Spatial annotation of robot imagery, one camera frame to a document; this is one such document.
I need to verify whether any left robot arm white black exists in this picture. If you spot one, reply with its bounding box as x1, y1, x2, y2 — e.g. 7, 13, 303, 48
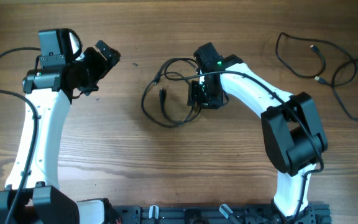
0, 28, 122, 223

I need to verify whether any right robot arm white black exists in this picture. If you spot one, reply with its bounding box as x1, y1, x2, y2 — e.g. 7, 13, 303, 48
188, 42, 328, 223

